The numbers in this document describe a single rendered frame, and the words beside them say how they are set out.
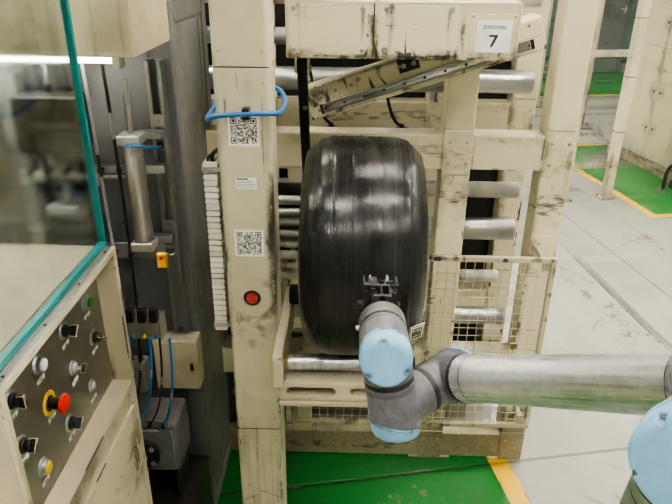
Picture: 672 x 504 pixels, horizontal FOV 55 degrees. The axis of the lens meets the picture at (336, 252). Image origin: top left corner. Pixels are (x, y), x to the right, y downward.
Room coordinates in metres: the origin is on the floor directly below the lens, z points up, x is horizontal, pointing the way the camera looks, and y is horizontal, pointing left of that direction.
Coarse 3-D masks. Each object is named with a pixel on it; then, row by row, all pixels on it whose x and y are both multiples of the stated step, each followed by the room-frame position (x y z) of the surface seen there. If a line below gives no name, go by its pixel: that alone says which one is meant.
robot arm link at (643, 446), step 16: (656, 416) 0.53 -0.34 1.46; (640, 432) 0.53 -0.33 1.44; (656, 432) 0.52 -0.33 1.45; (640, 448) 0.53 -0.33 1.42; (656, 448) 0.52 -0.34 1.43; (640, 464) 0.52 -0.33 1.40; (656, 464) 0.51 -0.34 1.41; (640, 480) 0.52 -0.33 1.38; (656, 480) 0.51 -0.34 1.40; (624, 496) 0.57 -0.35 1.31; (640, 496) 0.54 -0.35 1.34; (656, 496) 0.50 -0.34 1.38
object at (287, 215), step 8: (280, 184) 2.01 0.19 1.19; (288, 184) 2.01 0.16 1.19; (296, 184) 2.01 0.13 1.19; (280, 192) 2.01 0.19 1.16; (288, 192) 2.01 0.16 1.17; (296, 192) 2.01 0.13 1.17; (280, 200) 1.89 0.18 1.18; (288, 200) 1.89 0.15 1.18; (296, 200) 1.89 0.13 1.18; (280, 208) 1.89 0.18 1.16; (288, 208) 1.89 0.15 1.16; (296, 208) 1.89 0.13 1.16; (280, 216) 1.88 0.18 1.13; (288, 216) 1.88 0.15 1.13; (296, 216) 1.88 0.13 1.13; (280, 224) 1.89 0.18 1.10; (288, 224) 1.89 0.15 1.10; (296, 224) 1.89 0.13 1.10; (280, 232) 1.88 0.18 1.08; (288, 232) 1.88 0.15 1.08; (296, 232) 1.88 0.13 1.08; (280, 240) 1.89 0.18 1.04; (288, 240) 1.90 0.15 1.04; (296, 240) 1.90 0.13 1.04; (280, 248) 2.01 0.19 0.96; (288, 248) 2.01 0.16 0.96; (296, 248) 2.01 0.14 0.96; (280, 256) 1.88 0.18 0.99; (288, 256) 1.88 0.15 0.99; (296, 256) 1.88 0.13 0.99; (280, 264) 1.89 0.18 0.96; (288, 264) 1.89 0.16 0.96; (296, 264) 1.89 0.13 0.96; (288, 272) 1.88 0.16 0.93; (296, 272) 1.89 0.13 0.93
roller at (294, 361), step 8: (288, 360) 1.41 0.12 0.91; (296, 360) 1.41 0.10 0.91; (304, 360) 1.41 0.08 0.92; (312, 360) 1.41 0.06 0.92; (320, 360) 1.41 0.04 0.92; (328, 360) 1.41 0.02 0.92; (336, 360) 1.41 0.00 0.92; (344, 360) 1.41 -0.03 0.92; (352, 360) 1.41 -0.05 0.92; (288, 368) 1.41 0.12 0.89; (296, 368) 1.40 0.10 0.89; (304, 368) 1.40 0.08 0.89; (312, 368) 1.40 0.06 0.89; (320, 368) 1.40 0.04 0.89; (328, 368) 1.40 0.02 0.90; (336, 368) 1.40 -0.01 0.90; (344, 368) 1.40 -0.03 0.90; (352, 368) 1.40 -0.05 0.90; (360, 368) 1.40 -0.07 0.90
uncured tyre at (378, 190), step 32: (320, 160) 1.47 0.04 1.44; (352, 160) 1.46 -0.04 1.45; (384, 160) 1.46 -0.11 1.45; (416, 160) 1.49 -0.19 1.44; (320, 192) 1.38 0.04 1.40; (352, 192) 1.37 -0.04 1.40; (384, 192) 1.37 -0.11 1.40; (416, 192) 1.39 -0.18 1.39; (320, 224) 1.33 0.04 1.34; (352, 224) 1.32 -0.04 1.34; (384, 224) 1.32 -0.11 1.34; (416, 224) 1.34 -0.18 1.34; (320, 256) 1.30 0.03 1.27; (352, 256) 1.29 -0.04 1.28; (384, 256) 1.29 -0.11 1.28; (416, 256) 1.30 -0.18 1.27; (320, 288) 1.28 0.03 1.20; (352, 288) 1.27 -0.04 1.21; (416, 288) 1.29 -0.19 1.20; (320, 320) 1.29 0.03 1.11; (352, 320) 1.28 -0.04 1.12; (416, 320) 1.31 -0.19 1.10; (352, 352) 1.35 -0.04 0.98
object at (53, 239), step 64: (0, 0) 1.10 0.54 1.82; (64, 0) 1.34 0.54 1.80; (0, 64) 1.06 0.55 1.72; (64, 64) 1.30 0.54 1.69; (0, 128) 1.02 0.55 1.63; (64, 128) 1.25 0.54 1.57; (0, 192) 0.98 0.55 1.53; (64, 192) 1.20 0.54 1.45; (0, 256) 0.94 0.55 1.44; (64, 256) 1.16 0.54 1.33; (0, 320) 0.90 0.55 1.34
